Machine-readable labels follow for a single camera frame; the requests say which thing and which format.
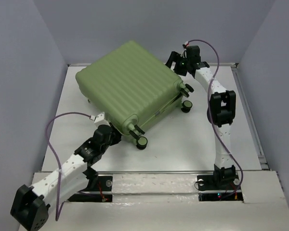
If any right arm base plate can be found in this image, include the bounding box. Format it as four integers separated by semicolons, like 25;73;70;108
194;175;244;202

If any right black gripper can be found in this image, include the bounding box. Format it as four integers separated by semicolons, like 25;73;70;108
161;51;190;77

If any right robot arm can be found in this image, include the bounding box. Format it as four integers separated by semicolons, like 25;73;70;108
166;42;241;191

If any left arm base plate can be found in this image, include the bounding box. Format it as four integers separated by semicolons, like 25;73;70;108
67;175;113;203

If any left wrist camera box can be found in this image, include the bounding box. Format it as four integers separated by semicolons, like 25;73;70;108
90;112;110;127

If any green suitcase with blue lining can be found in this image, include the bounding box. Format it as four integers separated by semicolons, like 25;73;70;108
75;40;194;150

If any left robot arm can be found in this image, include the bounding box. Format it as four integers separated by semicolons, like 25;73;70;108
10;125;122;231

